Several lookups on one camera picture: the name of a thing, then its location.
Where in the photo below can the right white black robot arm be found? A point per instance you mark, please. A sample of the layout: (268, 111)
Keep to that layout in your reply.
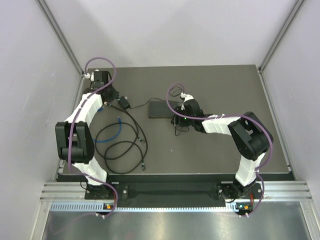
(250, 140)

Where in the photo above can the front aluminium frame rail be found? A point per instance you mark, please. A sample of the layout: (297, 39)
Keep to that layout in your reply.
(277, 191)

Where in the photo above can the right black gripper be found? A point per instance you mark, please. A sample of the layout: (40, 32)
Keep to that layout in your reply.
(177, 120)

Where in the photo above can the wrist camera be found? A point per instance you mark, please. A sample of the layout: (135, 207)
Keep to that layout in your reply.
(191, 105)
(98, 78)

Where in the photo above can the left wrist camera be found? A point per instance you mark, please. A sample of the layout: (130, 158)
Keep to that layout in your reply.
(98, 78)

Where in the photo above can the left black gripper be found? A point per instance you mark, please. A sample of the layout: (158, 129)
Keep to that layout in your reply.
(114, 96)

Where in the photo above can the black power adapter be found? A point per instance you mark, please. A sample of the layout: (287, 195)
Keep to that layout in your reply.
(123, 103)

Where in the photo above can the grey slotted cable duct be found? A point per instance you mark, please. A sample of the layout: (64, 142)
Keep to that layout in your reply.
(103, 207)

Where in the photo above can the black network switch box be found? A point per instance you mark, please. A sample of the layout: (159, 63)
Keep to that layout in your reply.
(159, 110)

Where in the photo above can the right aluminium frame post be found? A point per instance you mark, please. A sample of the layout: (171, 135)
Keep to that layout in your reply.
(294, 11)

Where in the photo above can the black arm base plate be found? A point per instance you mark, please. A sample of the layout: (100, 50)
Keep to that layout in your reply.
(211, 190)

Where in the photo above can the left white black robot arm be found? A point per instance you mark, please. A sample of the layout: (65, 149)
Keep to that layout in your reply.
(74, 141)

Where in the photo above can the left aluminium frame post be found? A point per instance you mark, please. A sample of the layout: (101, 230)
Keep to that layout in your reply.
(59, 34)

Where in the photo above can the aluminium frame post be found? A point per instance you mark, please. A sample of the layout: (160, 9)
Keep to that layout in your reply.
(294, 11)
(59, 34)

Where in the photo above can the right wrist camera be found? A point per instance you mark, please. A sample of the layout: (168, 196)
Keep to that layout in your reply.
(191, 105)

